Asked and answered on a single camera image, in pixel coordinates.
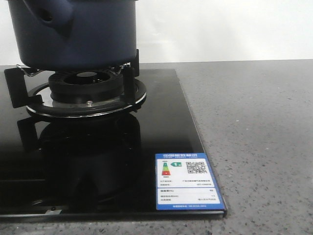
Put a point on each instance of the black glass gas stove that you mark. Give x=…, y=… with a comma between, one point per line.
x=100, y=168

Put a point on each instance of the black metal pot support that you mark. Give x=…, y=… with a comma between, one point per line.
x=39, y=103

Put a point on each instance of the dark blue cooking pot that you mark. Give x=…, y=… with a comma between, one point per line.
x=61, y=35

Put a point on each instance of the blue white energy label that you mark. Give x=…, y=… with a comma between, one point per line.
x=185, y=182

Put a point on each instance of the black gas burner head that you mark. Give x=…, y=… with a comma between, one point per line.
x=80, y=87

